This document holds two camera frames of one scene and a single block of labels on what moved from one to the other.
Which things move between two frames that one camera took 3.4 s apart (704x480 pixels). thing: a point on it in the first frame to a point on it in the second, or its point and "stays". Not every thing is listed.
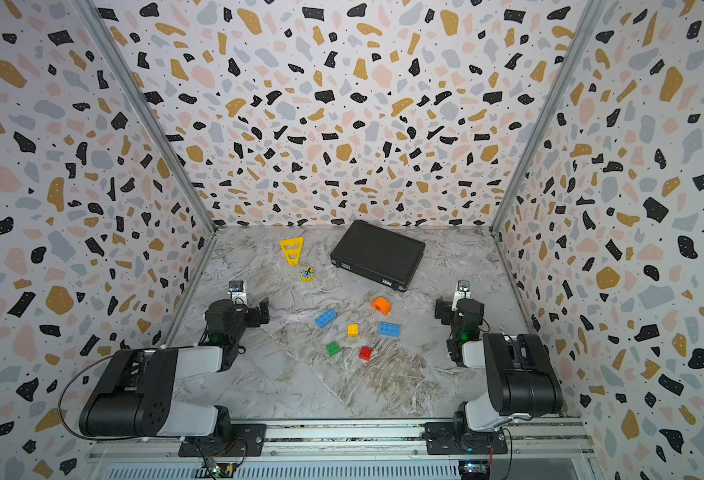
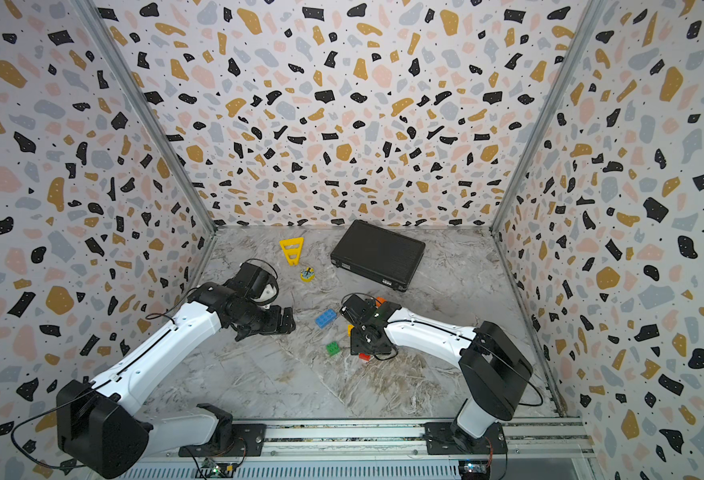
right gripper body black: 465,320 to 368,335
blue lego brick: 326,318 stays
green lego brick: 333,348 stays
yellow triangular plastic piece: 293,251 stays
